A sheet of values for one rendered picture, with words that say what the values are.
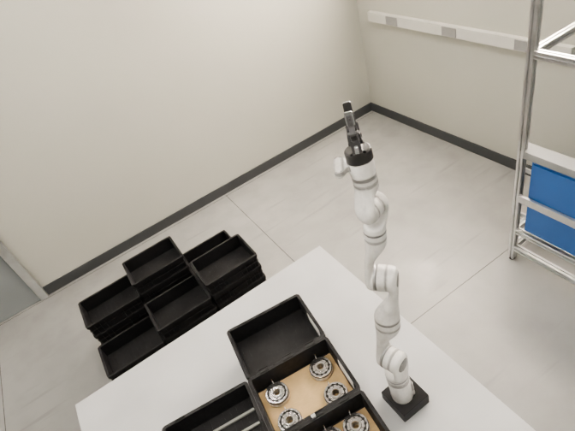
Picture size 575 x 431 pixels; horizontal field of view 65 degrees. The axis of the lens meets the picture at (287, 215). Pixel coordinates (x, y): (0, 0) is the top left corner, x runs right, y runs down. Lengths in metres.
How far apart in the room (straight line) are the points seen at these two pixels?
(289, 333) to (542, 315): 1.73
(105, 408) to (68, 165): 2.24
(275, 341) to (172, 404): 0.60
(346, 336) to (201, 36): 2.89
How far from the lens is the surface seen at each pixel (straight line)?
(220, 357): 2.51
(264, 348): 2.29
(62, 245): 4.57
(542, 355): 3.18
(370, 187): 1.27
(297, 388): 2.13
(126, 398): 2.63
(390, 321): 1.66
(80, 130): 4.16
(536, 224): 3.28
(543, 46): 2.78
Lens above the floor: 2.65
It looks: 39 degrees down
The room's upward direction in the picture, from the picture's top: 18 degrees counter-clockwise
